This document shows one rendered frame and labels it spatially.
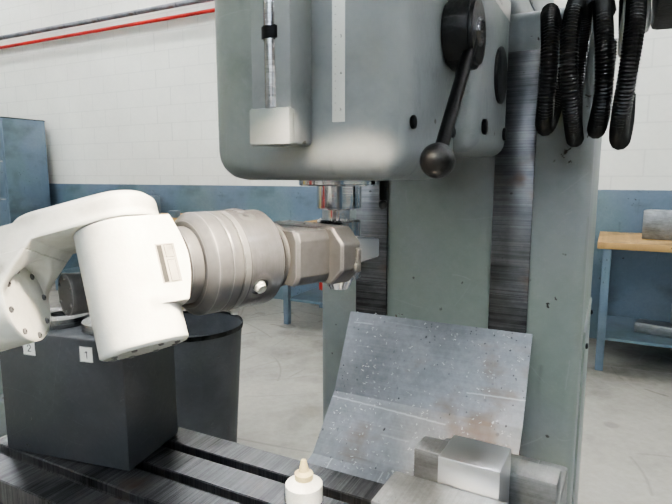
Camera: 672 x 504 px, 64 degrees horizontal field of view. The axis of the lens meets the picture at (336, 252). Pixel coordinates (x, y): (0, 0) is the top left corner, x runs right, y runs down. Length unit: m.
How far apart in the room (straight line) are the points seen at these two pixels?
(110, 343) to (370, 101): 0.27
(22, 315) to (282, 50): 0.28
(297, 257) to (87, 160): 7.15
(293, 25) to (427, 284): 0.58
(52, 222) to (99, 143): 6.98
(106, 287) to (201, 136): 5.85
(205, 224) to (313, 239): 0.10
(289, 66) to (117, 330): 0.24
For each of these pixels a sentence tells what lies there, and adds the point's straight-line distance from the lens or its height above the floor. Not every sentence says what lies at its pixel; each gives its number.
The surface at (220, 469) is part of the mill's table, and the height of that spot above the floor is 0.90.
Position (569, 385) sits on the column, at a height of 0.99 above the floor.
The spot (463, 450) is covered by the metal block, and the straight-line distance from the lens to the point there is 0.59.
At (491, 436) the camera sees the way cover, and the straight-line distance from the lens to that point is 0.90.
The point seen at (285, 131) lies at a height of 1.35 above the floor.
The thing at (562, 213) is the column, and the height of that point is 1.26.
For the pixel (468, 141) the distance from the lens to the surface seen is 0.63.
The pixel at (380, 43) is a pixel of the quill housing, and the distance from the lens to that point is 0.47.
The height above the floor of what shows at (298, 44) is 1.42.
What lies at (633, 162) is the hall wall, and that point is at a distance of 4.71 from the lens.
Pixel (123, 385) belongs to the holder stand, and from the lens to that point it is 0.81.
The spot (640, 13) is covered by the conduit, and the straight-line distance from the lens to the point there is 0.71.
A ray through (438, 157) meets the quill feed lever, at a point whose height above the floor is 1.33.
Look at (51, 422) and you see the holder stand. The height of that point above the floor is 0.96.
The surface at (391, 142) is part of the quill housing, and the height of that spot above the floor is 1.34.
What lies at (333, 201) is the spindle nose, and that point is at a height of 1.29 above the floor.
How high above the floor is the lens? 1.32
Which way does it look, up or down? 8 degrees down
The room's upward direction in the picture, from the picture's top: straight up
